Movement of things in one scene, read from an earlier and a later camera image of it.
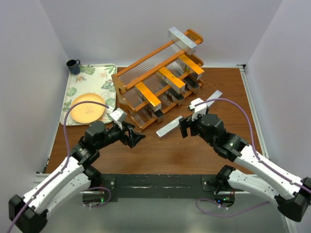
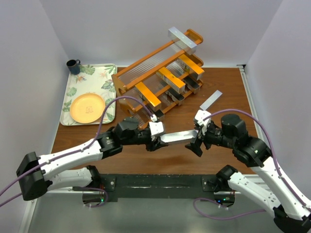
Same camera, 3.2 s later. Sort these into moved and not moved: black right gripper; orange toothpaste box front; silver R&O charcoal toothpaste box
Moved: black right gripper
Not moved: silver R&O charcoal toothpaste box; orange toothpaste box front
